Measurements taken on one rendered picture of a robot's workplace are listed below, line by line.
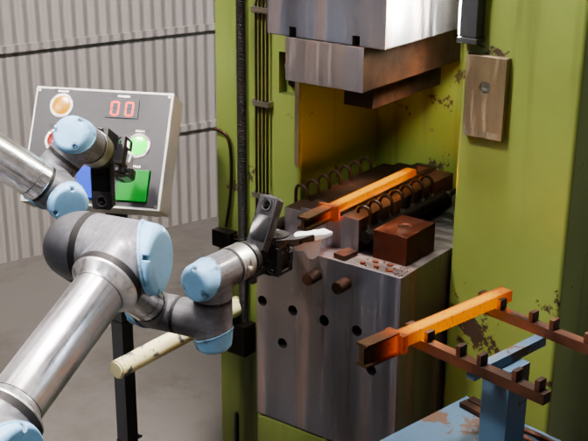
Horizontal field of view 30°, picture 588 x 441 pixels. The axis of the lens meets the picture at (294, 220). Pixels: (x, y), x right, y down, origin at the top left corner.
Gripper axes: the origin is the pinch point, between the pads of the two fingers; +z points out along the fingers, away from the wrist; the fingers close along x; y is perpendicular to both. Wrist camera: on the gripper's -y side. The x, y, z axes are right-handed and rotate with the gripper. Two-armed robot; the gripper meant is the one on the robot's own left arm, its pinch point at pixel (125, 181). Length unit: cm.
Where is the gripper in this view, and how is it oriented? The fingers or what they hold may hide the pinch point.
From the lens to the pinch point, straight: 249.5
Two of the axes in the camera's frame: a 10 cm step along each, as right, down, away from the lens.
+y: 1.0, -9.8, 1.6
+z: 1.7, 1.8, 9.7
